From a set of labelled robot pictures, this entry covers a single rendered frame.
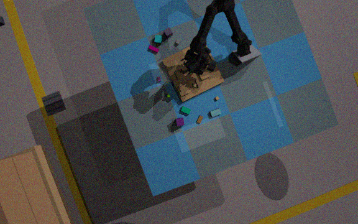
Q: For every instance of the small orange flat tile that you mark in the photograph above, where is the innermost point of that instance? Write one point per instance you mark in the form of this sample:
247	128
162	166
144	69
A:
200	119

